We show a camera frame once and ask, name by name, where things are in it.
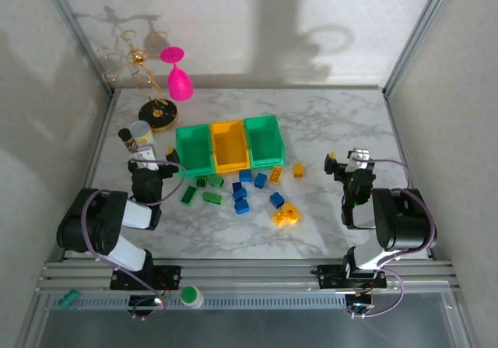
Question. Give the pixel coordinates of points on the teal plastic connector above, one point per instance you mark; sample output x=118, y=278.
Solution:
x=68, y=298

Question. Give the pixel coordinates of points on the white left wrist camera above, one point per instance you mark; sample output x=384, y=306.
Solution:
x=146, y=157

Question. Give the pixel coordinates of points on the small dark spice bottle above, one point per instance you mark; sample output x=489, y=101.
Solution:
x=126, y=137

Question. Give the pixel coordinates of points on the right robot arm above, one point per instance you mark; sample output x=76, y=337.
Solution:
x=400, y=219

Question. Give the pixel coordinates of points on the pink plastic wine glass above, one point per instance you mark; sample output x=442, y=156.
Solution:
x=179, y=85

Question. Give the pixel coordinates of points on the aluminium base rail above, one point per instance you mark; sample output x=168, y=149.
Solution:
x=249, y=276

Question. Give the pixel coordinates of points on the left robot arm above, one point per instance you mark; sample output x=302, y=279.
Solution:
x=101, y=223

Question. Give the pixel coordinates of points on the green plastic bin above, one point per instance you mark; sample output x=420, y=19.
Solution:
x=194, y=151
x=264, y=141

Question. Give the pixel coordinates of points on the white jar with yellow label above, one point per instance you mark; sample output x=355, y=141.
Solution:
x=141, y=132

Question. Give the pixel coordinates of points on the yellow plastic bin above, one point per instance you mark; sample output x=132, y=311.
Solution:
x=230, y=145

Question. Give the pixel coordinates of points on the white bottle with green cap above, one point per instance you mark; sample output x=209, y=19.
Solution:
x=191, y=296

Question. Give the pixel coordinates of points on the small green lego brick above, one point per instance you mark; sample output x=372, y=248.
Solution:
x=201, y=181

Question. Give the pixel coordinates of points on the aluminium frame post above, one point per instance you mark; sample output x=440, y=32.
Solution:
x=416, y=32
x=78, y=32

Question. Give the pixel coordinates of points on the long green lego brick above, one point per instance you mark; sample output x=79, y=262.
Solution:
x=188, y=196
x=212, y=197

